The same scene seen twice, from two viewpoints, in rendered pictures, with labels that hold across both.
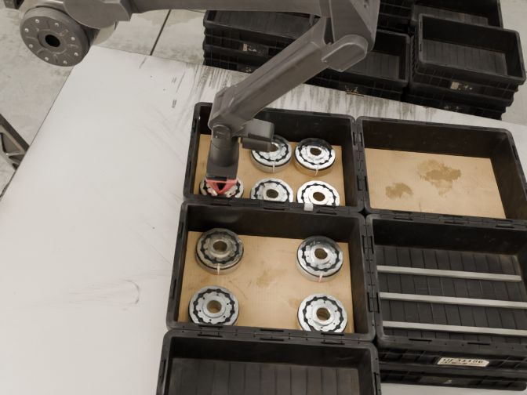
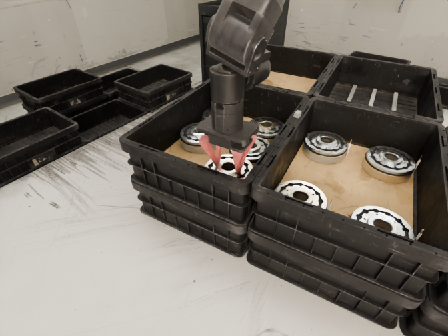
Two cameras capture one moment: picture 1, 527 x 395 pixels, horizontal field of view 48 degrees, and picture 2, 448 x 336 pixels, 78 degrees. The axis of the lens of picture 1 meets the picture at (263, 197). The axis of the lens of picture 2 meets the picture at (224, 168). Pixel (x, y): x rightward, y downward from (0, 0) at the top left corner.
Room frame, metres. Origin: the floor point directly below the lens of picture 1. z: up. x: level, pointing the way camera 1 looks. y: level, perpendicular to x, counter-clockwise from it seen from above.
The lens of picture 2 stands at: (0.60, 0.47, 1.24)
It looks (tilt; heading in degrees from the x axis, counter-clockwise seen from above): 39 degrees down; 304
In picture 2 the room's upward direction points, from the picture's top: straight up
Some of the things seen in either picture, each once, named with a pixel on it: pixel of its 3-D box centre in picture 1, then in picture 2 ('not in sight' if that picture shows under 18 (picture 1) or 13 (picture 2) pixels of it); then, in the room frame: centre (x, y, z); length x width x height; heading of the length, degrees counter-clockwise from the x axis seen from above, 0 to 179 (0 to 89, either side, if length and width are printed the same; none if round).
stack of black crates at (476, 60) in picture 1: (450, 89); (159, 109); (1.92, -0.68, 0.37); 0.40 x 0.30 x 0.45; 88
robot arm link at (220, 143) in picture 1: (228, 132); (229, 82); (0.84, 0.09, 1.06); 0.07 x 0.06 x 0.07; 88
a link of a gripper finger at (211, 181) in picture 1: (221, 176); (233, 151); (0.83, 0.10, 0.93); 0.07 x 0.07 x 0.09; 5
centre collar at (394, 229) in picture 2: (213, 306); (382, 226); (0.54, 0.06, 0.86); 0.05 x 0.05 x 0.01
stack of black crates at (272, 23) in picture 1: (256, 54); (40, 171); (1.94, 0.12, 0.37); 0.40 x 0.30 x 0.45; 88
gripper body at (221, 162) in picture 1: (223, 151); (227, 116); (0.84, 0.10, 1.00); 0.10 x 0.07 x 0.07; 5
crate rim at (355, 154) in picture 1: (274, 157); (225, 119); (0.92, -0.01, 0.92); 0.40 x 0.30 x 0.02; 96
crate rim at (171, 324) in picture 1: (272, 268); (359, 155); (0.62, -0.04, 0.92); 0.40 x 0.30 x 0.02; 96
